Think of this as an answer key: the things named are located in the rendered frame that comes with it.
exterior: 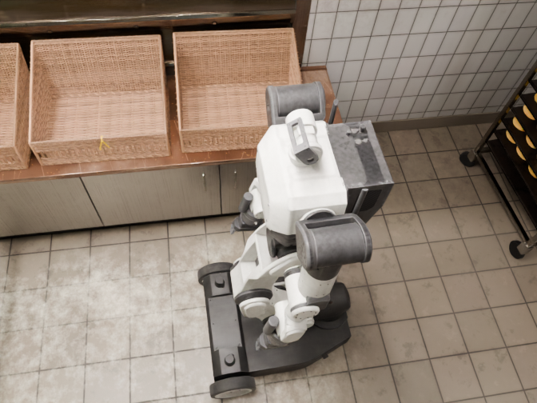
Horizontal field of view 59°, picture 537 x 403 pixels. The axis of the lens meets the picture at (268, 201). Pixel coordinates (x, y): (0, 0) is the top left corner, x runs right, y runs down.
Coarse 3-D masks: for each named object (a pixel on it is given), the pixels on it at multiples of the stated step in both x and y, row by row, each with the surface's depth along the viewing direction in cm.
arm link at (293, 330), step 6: (288, 318) 142; (306, 318) 143; (288, 324) 142; (294, 324) 142; (300, 324) 142; (288, 330) 142; (294, 330) 142; (300, 330) 143; (282, 336) 146; (288, 336) 144; (294, 336) 145; (300, 336) 147
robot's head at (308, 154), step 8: (296, 120) 104; (288, 128) 105; (304, 136) 101; (304, 144) 101; (296, 152) 101; (304, 152) 101; (312, 152) 102; (320, 152) 105; (296, 160) 106; (304, 160) 104; (312, 160) 105
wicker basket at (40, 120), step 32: (32, 64) 200; (64, 64) 212; (96, 64) 214; (128, 64) 216; (160, 64) 206; (32, 96) 197; (64, 96) 222; (96, 96) 223; (128, 96) 225; (160, 96) 226; (32, 128) 192; (64, 128) 212; (96, 128) 214; (128, 128) 215; (160, 128) 216; (64, 160) 202; (96, 160) 204
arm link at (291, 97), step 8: (280, 88) 125; (288, 88) 125; (296, 88) 125; (304, 88) 126; (312, 88) 126; (280, 96) 124; (288, 96) 124; (296, 96) 125; (304, 96) 125; (312, 96) 125; (280, 104) 124; (288, 104) 124; (296, 104) 125; (304, 104) 125; (312, 104) 126; (280, 112) 125; (288, 112) 126; (312, 112) 127
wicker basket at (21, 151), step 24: (0, 48) 202; (0, 72) 209; (24, 72) 205; (0, 96) 217; (24, 96) 204; (0, 120) 213; (24, 120) 202; (0, 144) 206; (24, 144) 199; (0, 168) 199; (24, 168) 200
